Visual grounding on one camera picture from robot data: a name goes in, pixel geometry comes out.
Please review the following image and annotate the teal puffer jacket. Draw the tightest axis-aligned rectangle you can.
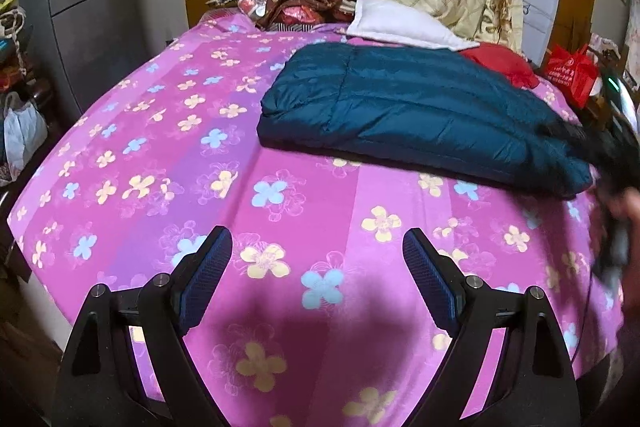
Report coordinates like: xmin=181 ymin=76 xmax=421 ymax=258
xmin=256 ymin=43 xmax=598 ymax=200

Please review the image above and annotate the pink floral bed sheet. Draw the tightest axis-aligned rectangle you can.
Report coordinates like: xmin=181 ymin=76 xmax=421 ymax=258
xmin=7 ymin=9 xmax=626 ymax=427

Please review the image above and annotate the red cloth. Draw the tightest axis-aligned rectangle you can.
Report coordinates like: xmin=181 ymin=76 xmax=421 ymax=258
xmin=460 ymin=47 xmax=541 ymax=88

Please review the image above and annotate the white plastic bag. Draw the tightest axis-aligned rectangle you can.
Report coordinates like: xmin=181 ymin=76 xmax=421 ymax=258
xmin=2 ymin=92 xmax=49 ymax=178

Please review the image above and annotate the red snack packet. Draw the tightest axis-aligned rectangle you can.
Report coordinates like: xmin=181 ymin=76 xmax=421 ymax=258
xmin=280 ymin=4 xmax=316 ymax=28

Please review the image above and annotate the red shopping bag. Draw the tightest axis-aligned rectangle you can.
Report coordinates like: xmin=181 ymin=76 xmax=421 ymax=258
xmin=545 ymin=44 xmax=598 ymax=105

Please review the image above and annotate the white pillow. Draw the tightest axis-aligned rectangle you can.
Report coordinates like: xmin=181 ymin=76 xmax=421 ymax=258
xmin=346 ymin=0 xmax=481 ymax=54

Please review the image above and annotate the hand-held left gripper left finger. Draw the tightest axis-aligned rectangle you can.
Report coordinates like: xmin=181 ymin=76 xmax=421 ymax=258
xmin=55 ymin=226 xmax=233 ymax=427

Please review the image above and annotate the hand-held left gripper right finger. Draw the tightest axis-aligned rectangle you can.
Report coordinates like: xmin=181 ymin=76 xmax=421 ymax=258
xmin=402 ymin=227 xmax=586 ymax=427

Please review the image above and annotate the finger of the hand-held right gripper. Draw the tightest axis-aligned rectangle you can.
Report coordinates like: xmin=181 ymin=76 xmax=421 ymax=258
xmin=547 ymin=119 xmax=601 ymax=164

